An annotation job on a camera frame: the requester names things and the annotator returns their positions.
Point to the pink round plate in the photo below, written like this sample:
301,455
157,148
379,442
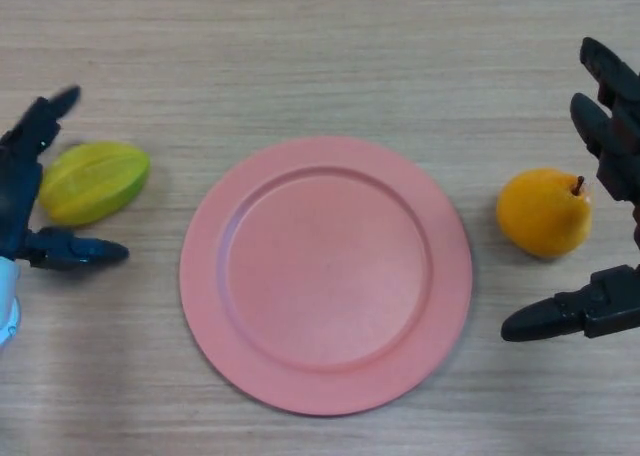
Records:
325,281

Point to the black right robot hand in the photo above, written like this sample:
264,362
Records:
620,141

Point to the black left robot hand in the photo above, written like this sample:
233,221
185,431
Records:
17,186

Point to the yellow green starfruit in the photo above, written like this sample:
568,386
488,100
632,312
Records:
97,183

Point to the orange yellow pear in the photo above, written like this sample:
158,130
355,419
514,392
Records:
540,216

